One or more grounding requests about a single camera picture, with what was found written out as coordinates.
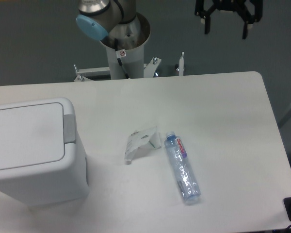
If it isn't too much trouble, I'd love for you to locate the grey lid push button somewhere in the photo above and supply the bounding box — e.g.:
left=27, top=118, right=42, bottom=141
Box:
left=63, top=114, right=76, bottom=144

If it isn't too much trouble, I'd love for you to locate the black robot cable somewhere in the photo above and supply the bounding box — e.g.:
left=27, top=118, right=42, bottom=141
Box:
left=114, top=37, right=131, bottom=80

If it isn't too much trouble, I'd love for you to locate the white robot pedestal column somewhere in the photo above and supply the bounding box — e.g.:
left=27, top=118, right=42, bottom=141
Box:
left=105, top=46, right=144, bottom=80

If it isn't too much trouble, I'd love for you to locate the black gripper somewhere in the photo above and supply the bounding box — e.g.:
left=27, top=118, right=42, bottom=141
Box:
left=194, top=0, right=263, bottom=39

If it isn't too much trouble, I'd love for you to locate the white trash can lid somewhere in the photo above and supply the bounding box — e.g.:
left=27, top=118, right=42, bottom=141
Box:
left=0, top=103, right=65, bottom=170

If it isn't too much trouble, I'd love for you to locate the crumpled white paper wrapper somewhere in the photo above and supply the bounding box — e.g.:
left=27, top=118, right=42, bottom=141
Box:
left=124, top=126, right=162, bottom=165

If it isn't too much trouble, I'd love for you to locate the white trash can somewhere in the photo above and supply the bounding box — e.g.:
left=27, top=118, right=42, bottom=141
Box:
left=0, top=97, right=89, bottom=206

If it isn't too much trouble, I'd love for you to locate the clear plastic water bottle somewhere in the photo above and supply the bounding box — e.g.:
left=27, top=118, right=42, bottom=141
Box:
left=164, top=132, right=201, bottom=205

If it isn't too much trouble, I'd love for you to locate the white metal mounting frame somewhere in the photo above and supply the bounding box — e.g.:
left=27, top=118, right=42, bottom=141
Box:
left=74, top=52, right=186, bottom=82

